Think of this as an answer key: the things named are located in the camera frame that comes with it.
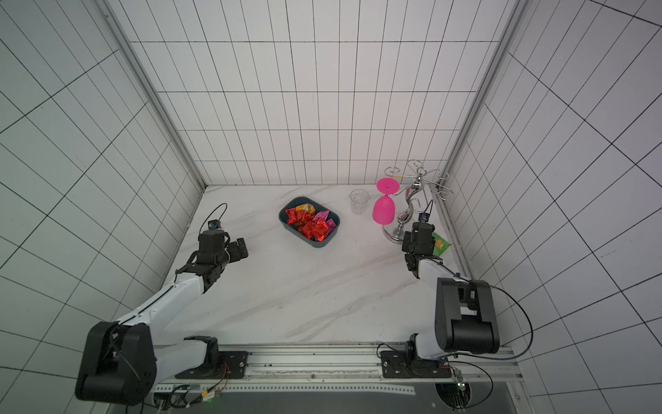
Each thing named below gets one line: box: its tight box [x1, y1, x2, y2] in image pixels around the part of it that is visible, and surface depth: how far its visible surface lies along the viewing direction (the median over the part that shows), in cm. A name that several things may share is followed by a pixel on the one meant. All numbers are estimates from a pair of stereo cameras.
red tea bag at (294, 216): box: [285, 207, 303, 226], surface depth 102 cm
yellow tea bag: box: [295, 203, 317, 215], surface depth 105 cm
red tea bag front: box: [295, 210, 313, 226], surface depth 100 cm
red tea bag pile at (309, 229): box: [298, 220, 317, 239], surface depth 97 cm
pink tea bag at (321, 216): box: [312, 210, 331, 222], surface depth 102 cm
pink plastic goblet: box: [372, 177, 401, 226], surface depth 89 cm
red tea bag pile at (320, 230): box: [310, 219, 330, 242], surface depth 97 cm
